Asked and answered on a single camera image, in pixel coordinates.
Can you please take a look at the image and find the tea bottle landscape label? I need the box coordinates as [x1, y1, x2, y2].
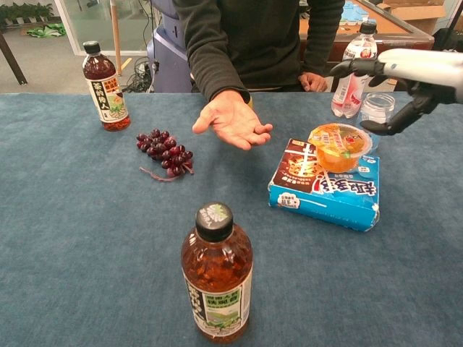
[180, 202, 254, 345]

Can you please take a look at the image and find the blue table mat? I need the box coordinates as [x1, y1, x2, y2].
[0, 92, 463, 347]

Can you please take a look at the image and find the person's dark sweater torso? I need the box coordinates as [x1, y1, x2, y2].
[172, 0, 345, 93]

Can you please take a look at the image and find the stack of blue packs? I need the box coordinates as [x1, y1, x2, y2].
[339, 0, 370, 27]

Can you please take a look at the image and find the orange jelly cup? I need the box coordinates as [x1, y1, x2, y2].
[307, 122, 373, 173]

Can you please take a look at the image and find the person's right forearm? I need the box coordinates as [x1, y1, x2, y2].
[184, 32, 251, 104]

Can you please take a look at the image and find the blue snack box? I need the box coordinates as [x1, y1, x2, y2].
[268, 138, 381, 233]

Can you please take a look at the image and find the brown wooden table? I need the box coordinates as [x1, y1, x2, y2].
[299, 0, 435, 92]

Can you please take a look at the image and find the person's right hand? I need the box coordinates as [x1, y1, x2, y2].
[192, 89, 274, 151]

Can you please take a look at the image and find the person's left hand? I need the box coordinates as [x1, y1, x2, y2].
[298, 71, 328, 93]

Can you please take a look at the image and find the cardboard box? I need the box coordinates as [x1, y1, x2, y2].
[383, 0, 449, 35]

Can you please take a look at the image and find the light blue machine base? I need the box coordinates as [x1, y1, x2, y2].
[146, 0, 193, 94]

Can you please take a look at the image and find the dark table leg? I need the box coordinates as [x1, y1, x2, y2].
[0, 31, 28, 86]

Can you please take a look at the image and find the person's left forearm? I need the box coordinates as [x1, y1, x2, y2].
[302, 0, 345, 77]

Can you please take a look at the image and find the wooden pole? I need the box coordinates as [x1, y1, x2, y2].
[109, 0, 123, 67]

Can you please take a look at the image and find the clear plastic jar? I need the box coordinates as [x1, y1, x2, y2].
[356, 93, 396, 153]

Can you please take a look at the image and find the tangle of black cables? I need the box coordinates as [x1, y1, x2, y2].
[121, 53, 156, 94]

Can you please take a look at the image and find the tea bottle cartoon label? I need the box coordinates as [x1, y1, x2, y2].
[82, 40, 132, 132]

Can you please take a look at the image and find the pink drink bottle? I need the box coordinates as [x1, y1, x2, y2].
[331, 22, 378, 119]

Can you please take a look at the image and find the row of potted plants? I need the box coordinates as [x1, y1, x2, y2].
[0, 1, 55, 27]

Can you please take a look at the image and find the green cloth pile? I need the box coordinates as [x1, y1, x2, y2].
[27, 22, 68, 38]

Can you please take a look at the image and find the black tripod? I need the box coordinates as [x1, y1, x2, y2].
[432, 0, 463, 52]

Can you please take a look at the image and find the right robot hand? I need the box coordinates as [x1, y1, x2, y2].
[328, 48, 463, 137]

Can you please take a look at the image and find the purple grape bunch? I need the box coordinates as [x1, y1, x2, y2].
[136, 128, 195, 182]

